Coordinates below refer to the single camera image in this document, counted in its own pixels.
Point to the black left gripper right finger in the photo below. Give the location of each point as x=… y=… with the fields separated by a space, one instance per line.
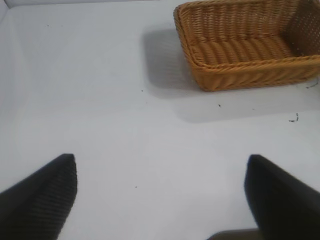
x=282 y=200

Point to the brown woven wicker basket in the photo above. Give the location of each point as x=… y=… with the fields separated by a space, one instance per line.
x=240 y=50

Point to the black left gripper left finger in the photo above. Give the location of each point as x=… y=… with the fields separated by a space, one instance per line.
x=37 y=200

